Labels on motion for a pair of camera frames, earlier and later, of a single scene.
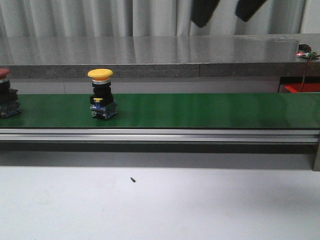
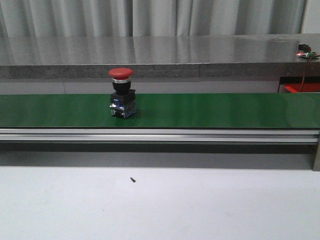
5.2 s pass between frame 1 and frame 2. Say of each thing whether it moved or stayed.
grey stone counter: stayed
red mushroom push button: moved
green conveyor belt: stayed
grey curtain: stayed
